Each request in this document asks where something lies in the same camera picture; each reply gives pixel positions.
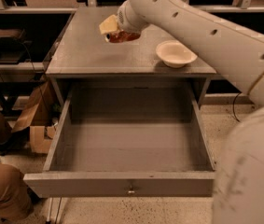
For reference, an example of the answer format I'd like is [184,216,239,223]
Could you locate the dark equipment on left shelf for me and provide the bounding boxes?
[0,29,31,64]

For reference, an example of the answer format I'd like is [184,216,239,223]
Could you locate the black shoe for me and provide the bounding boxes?
[0,128,30,156]

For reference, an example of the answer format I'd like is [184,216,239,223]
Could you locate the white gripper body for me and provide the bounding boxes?
[117,0,149,34]

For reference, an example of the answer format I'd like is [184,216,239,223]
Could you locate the open grey top drawer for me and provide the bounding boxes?
[24,82,215,197]

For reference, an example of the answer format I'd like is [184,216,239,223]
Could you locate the grey cabinet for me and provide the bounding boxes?
[45,6,218,108]

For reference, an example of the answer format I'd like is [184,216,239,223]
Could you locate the brown cardboard box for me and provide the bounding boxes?
[12,81,58,154]

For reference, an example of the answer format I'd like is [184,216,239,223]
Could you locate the black floor cable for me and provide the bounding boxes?
[232,91,243,123]

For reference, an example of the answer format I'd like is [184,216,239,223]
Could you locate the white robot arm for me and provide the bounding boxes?
[99,0,264,224]

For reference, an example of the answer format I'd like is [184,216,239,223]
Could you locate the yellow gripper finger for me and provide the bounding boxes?
[99,15,119,35]

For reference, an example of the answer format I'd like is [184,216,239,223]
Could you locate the white paper bowl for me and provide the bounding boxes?
[156,40,198,68]

